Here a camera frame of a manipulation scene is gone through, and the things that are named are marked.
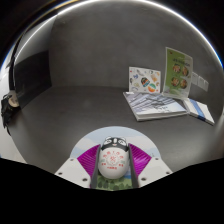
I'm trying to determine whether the white wall socket row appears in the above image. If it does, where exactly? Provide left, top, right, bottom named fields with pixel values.
left=191, top=71, right=210, bottom=92

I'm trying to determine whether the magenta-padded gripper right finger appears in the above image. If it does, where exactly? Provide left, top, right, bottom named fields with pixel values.
left=128, top=143, right=174, bottom=188

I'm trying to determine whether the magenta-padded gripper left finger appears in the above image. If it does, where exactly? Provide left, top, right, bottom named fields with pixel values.
left=54, top=143, right=101, bottom=190

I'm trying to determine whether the white book with blue band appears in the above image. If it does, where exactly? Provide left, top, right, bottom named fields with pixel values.
left=182, top=97, right=216, bottom=126

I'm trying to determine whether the dark flat panel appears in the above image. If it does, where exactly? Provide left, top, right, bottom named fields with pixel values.
left=13, top=49, right=53, bottom=109

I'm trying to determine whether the grey striped-cover book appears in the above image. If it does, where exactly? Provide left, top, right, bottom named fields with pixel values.
left=122, top=91, right=188, bottom=122

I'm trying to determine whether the white cartoon sticker sheet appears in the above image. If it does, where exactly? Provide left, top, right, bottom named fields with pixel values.
left=128, top=66, right=162, bottom=94

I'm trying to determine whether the black device with round part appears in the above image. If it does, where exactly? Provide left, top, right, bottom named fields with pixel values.
left=0, top=93, right=21, bottom=130

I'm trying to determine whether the white panda-face computer mouse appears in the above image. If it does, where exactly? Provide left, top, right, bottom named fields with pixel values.
left=97, top=135, right=130, bottom=180

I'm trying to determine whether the green menu in acrylic stand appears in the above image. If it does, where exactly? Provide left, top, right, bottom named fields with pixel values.
left=162, top=46, right=194, bottom=101

